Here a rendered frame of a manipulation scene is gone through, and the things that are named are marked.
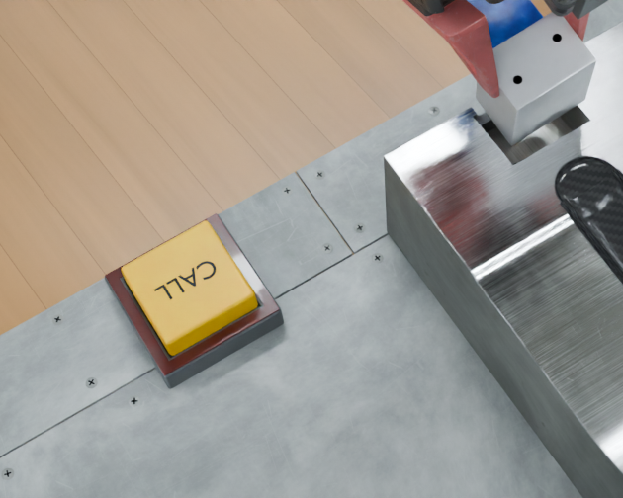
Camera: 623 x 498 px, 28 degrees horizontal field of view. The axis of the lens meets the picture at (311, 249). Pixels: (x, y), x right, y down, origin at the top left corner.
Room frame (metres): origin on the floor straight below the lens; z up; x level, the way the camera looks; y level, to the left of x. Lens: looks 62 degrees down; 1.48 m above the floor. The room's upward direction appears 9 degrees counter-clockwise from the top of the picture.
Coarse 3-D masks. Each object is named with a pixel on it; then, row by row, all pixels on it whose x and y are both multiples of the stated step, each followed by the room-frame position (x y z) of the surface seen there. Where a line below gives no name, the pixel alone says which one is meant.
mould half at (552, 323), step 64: (448, 128) 0.37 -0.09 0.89; (448, 192) 0.33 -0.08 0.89; (512, 192) 0.33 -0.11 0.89; (448, 256) 0.30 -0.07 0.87; (512, 256) 0.29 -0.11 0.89; (576, 256) 0.29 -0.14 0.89; (512, 320) 0.25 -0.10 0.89; (576, 320) 0.25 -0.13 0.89; (512, 384) 0.24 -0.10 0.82; (576, 384) 0.22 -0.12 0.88; (576, 448) 0.19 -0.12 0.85
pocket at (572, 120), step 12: (576, 108) 0.38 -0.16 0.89; (480, 120) 0.39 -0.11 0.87; (564, 120) 0.38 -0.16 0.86; (576, 120) 0.38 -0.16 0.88; (588, 120) 0.37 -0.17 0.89; (492, 132) 0.38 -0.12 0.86; (540, 132) 0.38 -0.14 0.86; (552, 132) 0.38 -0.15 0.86; (564, 132) 0.38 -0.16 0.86; (504, 144) 0.37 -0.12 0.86; (516, 144) 0.37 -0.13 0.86; (528, 144) 0.37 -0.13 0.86; (540, 144) 0.37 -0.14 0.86; (516, 156) 0.37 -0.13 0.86
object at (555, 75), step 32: (480, 0) 0.42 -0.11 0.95; (512, 0) 0.41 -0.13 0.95; (512, 32) 0.40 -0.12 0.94; (544, 32) 0.38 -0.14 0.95; (512, 64) 0.37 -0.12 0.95; (544, 64) 0.37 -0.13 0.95; (576, 64) 0.36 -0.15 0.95; (480, 96) 0.38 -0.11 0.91; (512, 96) 0.35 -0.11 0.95; (544, 96) 0.35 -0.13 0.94; (576, 96) 0.37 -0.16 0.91; (512, 128) 0.35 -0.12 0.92
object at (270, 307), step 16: (224, 240) 0.37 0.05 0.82; (240, 256) 0.35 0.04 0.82; (112, 272) 0.36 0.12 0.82; (112, 288) 0.35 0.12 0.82; (256, 288) 0.33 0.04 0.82; (128, 304) 0.33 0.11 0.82; (272, 304) 0.32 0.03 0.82; (144, 320) 0.32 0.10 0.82; (240, 320) 0.31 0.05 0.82; (256, 320) 0.31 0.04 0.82; (144, 336) 0.31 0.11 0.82; (224, 336) 0.30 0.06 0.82; (160, 352) 0.30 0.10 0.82; (192, 352) 0.30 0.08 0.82; (160, 368) 0.29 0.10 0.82; (176, 368) 0.29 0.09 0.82
